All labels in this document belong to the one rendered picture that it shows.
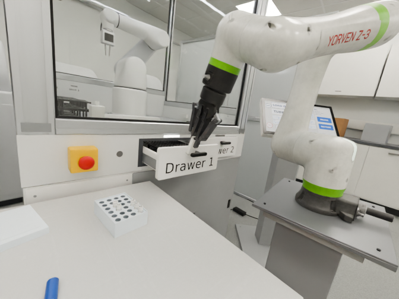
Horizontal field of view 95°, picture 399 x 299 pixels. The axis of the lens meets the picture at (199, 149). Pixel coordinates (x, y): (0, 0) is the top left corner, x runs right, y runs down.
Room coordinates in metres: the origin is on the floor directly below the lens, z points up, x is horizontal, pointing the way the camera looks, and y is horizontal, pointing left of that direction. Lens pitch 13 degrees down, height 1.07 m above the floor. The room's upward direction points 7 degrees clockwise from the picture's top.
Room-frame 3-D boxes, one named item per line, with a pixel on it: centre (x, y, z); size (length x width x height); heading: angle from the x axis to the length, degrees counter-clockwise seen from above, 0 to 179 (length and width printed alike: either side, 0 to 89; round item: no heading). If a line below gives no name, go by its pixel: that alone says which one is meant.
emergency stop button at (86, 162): (0.50, 0.32, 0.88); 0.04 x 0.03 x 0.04; 134
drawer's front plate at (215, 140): (0.98, -0.11, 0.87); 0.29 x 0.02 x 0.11; 134
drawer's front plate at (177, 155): (0.67, 0.03, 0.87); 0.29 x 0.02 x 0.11; 134
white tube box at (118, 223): (0.42, 0.18, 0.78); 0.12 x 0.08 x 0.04; 49
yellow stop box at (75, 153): (0.52, 0.34, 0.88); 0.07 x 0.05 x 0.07; 134
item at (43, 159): (1.14, 0.43, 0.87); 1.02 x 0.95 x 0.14; 134
